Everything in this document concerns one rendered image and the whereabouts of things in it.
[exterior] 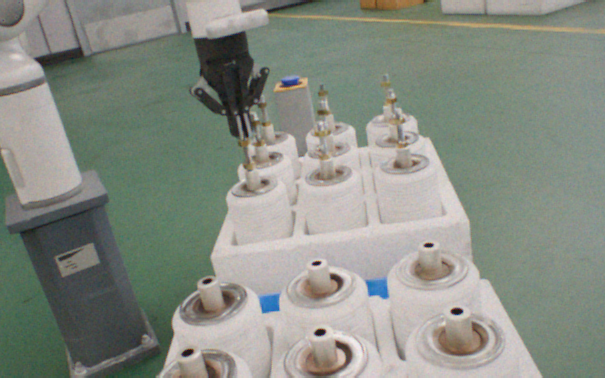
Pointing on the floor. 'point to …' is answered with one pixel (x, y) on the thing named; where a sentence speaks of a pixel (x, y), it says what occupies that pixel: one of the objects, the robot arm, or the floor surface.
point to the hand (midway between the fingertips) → (240, 125)
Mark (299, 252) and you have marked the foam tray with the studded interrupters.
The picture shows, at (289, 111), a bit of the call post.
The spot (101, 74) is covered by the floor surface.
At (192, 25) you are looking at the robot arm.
